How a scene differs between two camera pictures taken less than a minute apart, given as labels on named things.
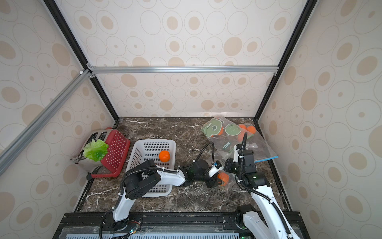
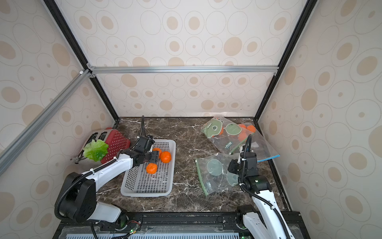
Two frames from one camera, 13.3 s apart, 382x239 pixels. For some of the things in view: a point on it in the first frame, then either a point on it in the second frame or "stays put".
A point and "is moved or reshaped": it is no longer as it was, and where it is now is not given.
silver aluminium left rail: [7, 154] stays put
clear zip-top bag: [227, 181] is moved or reshaped
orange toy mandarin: [224, 177] -> [157, 149]
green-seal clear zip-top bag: [225, 135] stays put
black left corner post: [72, 40] stays put
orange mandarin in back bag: [242, 130] stays put
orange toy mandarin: [164, 156] stays put
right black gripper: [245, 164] stays put
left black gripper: [213, 182] -> [155, 156]
